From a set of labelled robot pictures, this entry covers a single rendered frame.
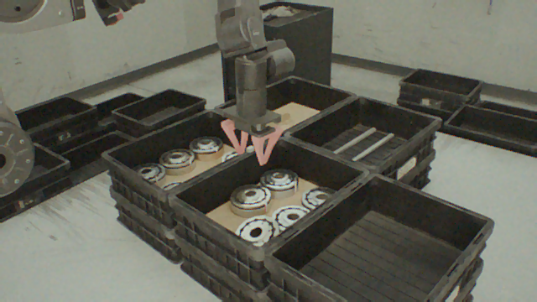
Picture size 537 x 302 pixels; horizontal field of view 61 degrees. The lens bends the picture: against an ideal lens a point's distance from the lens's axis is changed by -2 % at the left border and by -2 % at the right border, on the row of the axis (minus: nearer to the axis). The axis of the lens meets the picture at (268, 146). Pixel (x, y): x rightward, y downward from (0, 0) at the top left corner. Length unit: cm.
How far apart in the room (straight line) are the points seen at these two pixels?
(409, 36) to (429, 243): 352
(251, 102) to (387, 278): 46
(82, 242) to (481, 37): 363
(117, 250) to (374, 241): 68
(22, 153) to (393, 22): 396
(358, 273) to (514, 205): 69
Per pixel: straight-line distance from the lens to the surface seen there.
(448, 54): 443
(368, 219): 117
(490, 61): 435
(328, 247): 108
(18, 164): 94
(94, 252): 135
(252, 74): 83
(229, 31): 84
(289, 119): 164
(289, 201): 121
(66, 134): 250
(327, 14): 305
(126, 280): 124
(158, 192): 111
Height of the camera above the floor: 152
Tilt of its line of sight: 28 degrees down
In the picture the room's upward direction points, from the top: 1 degrees counter-clockwise
